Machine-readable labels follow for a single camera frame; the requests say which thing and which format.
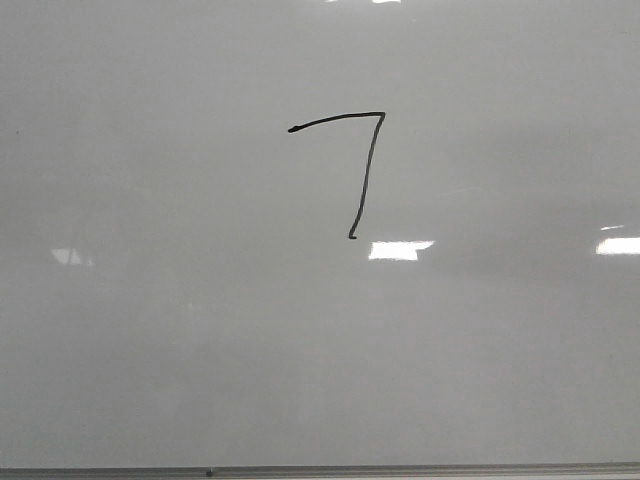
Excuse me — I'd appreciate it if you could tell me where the white whiteboard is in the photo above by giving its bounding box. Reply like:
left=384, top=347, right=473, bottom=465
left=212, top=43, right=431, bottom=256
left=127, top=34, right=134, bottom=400
left=1, top=1, right=639, bottom=468

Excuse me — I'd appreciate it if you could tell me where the aluminium whiteboard frame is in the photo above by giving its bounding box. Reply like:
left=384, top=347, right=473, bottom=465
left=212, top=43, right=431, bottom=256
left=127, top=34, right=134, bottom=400
left=1, top=462, right=639, bottom=479

